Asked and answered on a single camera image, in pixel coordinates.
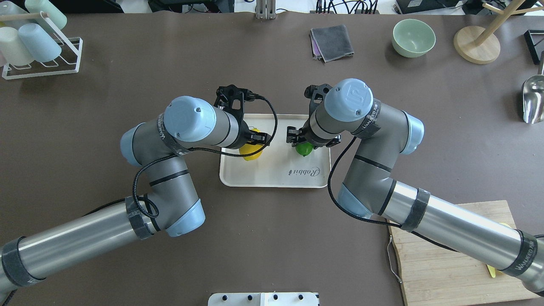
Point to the aluminium frame post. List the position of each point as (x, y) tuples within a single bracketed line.
[(265, 9)]

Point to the white wire cup rack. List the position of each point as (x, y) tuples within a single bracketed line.
[(67, 63)]

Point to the blue plastic cup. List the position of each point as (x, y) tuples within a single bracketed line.
[(39, 43)]

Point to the wooden cutting board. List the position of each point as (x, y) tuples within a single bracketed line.
[(433, 276)]

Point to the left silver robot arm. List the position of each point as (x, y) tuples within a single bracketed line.
[(163, 196)]

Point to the grey folded cloth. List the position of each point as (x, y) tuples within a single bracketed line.
[(330, 43)]

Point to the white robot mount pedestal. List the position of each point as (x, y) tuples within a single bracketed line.
[(265, 299)]

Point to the cream rabbit tray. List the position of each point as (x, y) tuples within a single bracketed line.
[(279, 165)]

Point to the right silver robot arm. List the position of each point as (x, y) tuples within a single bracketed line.
[(368, 187)]

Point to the metal scoop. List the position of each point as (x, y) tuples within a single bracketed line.
[(533, 96)]

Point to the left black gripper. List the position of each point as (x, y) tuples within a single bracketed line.
[(245, 134)]

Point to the wooden mug tree stand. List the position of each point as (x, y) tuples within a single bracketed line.
[(479, 45)]

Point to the green lime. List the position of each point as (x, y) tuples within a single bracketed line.
[(304, 149)]

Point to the light green plastic cup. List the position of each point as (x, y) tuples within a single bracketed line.
[(10, 8)]

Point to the white plastic cup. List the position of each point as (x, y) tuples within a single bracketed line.
[(12, 47)]

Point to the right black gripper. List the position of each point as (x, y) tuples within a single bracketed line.
[(297, 134)]

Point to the mint green bowl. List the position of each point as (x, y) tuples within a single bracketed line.
[(413, 38)]

